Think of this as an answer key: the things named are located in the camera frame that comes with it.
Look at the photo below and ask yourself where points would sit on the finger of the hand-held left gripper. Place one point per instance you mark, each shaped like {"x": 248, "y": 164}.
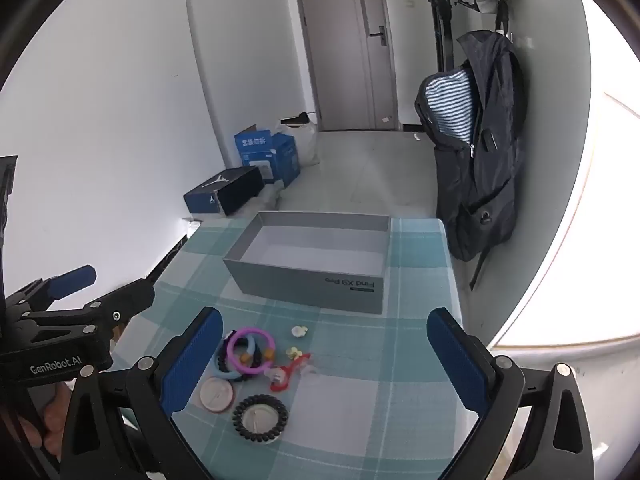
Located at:
{"x": 75, "y": 277}
{"x": 125, "y": 305}

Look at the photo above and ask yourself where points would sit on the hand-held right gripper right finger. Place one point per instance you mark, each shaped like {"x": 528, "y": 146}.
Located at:
{"x": 457, "y": 360}

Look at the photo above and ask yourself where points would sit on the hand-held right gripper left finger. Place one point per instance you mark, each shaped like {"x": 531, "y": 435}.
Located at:
{"x": 192, "y": 360}

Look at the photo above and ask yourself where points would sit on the grey cardboard box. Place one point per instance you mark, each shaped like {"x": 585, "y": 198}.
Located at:
{"x": 310, "y": 290}

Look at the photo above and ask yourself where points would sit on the person's left hand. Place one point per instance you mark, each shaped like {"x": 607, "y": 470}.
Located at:
{"x": 52, "y": 417}

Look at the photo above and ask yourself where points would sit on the white flower earring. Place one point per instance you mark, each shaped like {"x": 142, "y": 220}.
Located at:
{"x": 298, "y": 331}

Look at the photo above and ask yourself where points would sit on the teal checkered tablecloth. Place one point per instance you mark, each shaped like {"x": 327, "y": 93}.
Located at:
{"x": 350, "y": 410}

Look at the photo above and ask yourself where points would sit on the dark blue shoe box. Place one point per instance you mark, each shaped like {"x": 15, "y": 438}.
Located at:
{"x": 235, "y": 190}

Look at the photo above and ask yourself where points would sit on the dark backpack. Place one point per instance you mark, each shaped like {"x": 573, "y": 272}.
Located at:
{"x": 490, "y": 185}

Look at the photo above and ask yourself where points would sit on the clear plastic wrap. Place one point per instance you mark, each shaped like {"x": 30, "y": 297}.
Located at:
{"x": 272, "y": 195}

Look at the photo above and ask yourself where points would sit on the blue cardboard box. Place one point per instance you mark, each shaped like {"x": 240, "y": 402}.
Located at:
{"x": 285, "y": 157}

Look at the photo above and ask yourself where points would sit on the white plastic bag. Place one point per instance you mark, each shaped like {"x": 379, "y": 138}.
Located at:
{"x": 305, "y": 145}

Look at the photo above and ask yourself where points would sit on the striped cloth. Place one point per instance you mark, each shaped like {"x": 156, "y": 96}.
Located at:
{"x": 452, "y": 110}

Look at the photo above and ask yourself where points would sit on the grey door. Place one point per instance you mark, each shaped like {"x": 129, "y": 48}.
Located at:
{"x": 340, "y": 60}

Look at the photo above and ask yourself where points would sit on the black coat rack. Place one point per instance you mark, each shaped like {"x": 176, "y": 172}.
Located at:
{"x": 442, "y": 35}

